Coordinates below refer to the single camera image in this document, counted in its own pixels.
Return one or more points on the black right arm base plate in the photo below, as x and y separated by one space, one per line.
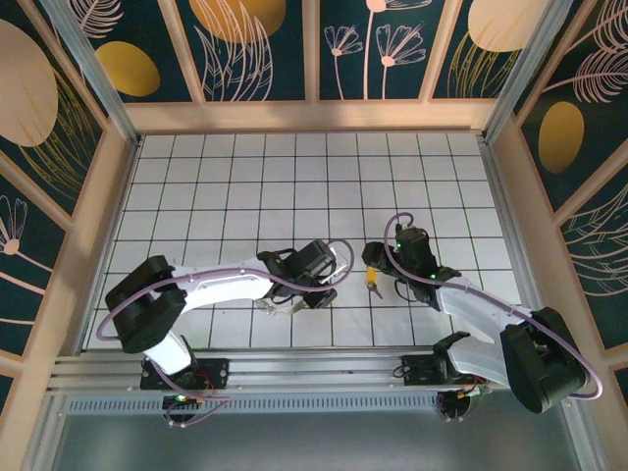
417 373

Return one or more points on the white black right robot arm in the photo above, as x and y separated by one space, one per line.
471 309

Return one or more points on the long aluminium mounting rail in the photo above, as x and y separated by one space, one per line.
314 368

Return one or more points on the aluminium frame leg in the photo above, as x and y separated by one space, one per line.
584 432
46 432

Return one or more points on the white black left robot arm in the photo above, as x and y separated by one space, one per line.
221 289

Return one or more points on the aluminium frame post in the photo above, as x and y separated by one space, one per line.
95 73
527 73

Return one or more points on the yellow headed key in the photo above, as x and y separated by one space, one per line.
373 276

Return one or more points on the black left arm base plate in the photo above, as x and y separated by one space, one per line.
216 373

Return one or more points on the grey metal panel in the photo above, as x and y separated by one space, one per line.
314 441

